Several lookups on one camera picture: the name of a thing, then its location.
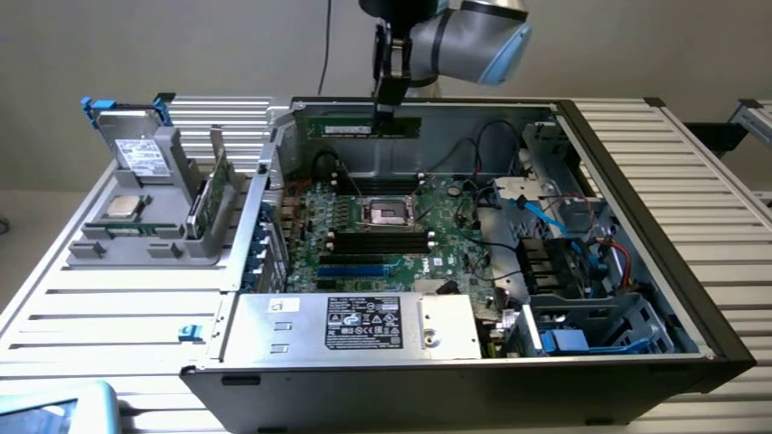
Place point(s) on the grey parts rack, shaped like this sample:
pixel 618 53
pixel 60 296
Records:
pixel 174 217

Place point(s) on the black box beside table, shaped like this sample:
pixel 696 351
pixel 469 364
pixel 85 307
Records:
pixel 717 138

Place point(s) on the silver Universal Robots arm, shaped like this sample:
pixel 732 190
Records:
pixel 464 45

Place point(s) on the long black expansion slot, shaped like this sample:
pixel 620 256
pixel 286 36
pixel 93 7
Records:
pixel 352 259

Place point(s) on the blue disk caddy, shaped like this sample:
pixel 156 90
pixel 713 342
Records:
pixel 565 341

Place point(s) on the short black expansion slot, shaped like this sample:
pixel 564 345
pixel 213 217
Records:
pixel 329 284

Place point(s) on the green graphics card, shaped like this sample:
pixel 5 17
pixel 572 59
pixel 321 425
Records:
pixel 210 199

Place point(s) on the silver power supply unit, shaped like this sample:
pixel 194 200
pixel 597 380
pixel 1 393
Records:
pixel 337 325

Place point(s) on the blue plastic clip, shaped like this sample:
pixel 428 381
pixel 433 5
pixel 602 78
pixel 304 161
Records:
pixel 188 332

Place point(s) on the black open PC case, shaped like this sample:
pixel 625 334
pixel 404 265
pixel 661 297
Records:
pixel 421 398

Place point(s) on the CPU socket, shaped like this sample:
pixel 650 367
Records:
pixel 385 211

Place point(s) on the blue expansion slot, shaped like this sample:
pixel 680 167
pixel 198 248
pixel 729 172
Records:
pixel 350 271

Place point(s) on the metal disk bay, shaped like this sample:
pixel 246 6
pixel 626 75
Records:
pixel 609 321

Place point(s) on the green motherboard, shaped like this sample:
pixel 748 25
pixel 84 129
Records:
pixel 446 235

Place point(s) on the slatted metal side table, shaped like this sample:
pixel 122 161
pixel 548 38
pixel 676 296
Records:
pixel 753 113

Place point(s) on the green RAM stick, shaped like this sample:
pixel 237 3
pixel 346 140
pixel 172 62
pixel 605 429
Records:
pixel 344 126
pixel 129 231

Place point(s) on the silver CPU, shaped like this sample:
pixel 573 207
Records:
pixel 125 207

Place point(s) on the black RAM slot bank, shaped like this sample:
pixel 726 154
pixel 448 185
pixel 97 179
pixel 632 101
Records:
pixel 385 184
pixel 380 242

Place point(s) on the hard disk with blue caddy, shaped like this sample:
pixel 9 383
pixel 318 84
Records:
pixel 134 140

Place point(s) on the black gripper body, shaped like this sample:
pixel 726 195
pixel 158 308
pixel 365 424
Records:
pixel 392 59

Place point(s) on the silver chipset heatsink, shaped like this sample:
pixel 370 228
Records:
pixel 432 286

